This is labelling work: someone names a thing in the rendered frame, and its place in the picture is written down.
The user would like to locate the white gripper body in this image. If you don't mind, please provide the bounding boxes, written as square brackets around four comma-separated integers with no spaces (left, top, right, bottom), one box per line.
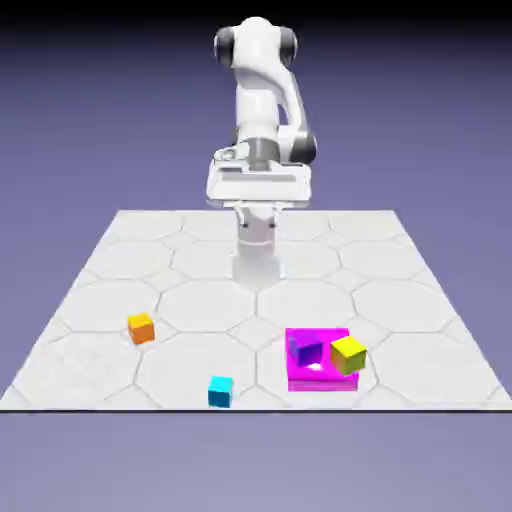
[205,158,314,210]

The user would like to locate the small purple cube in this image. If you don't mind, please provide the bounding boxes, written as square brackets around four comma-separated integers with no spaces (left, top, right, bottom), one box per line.
[288,334,324,368]

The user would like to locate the small orange cube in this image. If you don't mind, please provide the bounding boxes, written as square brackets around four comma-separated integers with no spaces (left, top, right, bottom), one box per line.
[127,312,156,346]

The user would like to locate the small yellow cube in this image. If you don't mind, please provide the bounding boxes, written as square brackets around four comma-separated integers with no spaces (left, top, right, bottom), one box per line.
[329,334,368,377]

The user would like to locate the small cyan cube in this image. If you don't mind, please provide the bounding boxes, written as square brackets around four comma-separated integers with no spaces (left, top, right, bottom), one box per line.
[206,375,235,410]

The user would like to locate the large magenta box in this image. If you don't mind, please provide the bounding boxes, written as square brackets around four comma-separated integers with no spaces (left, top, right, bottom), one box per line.
[284,327,360,393]

